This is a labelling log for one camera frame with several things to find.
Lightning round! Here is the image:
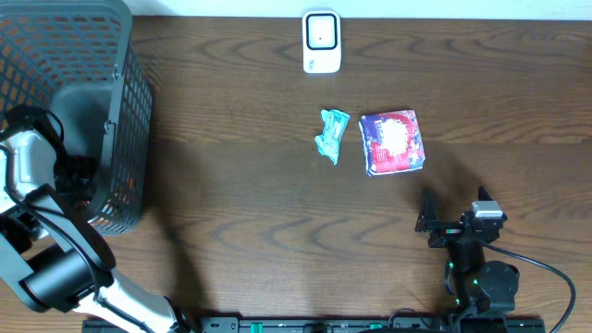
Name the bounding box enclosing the purple red snack bag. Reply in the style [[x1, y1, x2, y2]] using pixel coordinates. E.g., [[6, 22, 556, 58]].
[[359, 110, 426, 177]]

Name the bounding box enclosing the green flushable wipes pack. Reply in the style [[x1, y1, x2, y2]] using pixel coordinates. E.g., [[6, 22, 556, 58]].
[[314, 109, 351, 165]]

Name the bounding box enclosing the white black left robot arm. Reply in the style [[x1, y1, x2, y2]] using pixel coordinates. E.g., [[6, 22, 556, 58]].
[[1, 104, 200, 332]]

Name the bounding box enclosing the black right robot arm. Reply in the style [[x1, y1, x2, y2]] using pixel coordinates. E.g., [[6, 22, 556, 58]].
[[414, 187, 520, 315]]

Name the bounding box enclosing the white barcode scanner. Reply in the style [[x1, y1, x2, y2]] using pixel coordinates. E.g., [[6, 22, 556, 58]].
[[302, 10, 342, 74]]

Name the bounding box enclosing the grey plastic mesh basket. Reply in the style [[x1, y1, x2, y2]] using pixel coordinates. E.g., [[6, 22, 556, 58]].
[[1, 0, 153, 236]]

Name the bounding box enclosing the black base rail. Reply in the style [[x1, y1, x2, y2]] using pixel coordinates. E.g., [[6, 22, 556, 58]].
[[82, 315, 547, 333]]

